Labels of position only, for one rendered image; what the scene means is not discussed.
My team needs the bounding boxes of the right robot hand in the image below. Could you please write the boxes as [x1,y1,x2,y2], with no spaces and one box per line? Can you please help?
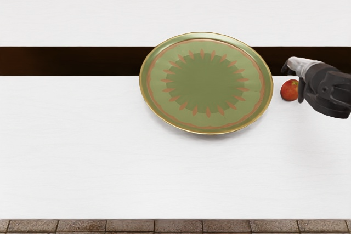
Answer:
[280,56,322,104]

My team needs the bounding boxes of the green patterned plate gold rim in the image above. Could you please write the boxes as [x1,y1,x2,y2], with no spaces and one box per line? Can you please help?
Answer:
[139,32,274,136]

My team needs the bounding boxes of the red apple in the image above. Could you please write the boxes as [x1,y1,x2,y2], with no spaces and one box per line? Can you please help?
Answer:
[280,79,299,101]

